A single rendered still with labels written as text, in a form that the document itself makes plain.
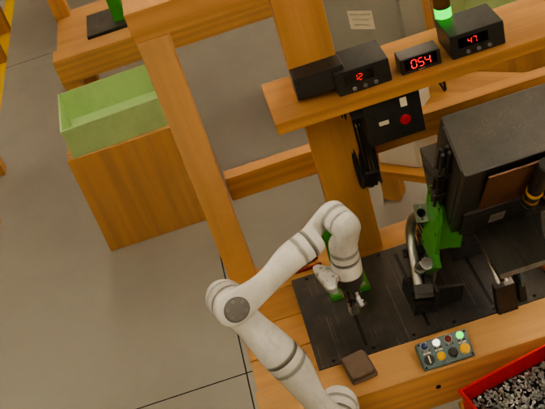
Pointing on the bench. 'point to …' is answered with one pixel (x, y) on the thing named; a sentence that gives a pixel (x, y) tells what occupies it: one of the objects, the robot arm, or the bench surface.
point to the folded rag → (358, 367)
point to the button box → (444, 350)
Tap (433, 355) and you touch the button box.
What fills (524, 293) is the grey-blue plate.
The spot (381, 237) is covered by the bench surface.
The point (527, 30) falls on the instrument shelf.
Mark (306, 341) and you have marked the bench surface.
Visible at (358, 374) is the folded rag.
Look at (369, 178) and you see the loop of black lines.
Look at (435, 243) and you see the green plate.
